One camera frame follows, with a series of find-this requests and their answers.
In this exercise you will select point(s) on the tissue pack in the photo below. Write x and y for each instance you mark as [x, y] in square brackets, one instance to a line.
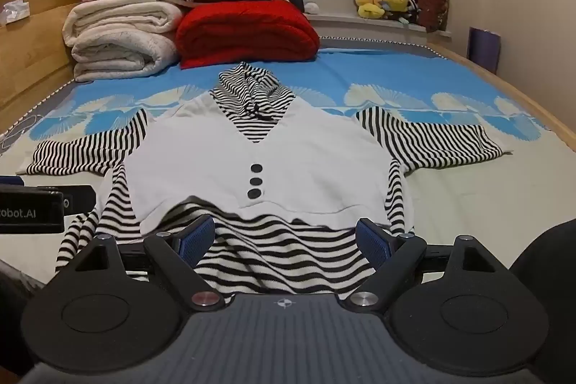
[15, 10]

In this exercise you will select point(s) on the purple board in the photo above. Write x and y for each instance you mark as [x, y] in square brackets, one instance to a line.
[485, 49]

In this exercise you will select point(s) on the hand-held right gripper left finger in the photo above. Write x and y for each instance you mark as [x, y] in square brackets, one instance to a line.
[198, 238]

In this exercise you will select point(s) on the cream folded quilt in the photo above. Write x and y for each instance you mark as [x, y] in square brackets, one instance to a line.
[121, 17]

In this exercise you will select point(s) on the black white striped sweater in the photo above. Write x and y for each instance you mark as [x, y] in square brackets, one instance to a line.
[270, 141]

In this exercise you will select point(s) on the wooden bed frame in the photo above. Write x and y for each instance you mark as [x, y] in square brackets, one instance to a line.
[36, 51]

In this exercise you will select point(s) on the red folded blanket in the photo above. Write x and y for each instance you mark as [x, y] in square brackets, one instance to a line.
[247, 33]

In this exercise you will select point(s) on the white windowsill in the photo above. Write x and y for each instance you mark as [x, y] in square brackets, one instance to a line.
[342, 22]

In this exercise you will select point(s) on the dark red cushion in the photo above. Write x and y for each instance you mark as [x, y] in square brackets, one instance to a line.
[434, 4]

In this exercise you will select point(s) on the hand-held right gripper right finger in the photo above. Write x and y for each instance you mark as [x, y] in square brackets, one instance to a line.
[373, 240]

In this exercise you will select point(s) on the blue cream printed bedsheet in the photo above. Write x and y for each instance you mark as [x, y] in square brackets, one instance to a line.
[450, 208]

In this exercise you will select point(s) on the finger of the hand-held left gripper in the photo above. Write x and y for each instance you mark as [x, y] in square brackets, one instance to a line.
[11, 181]
[78, 199]

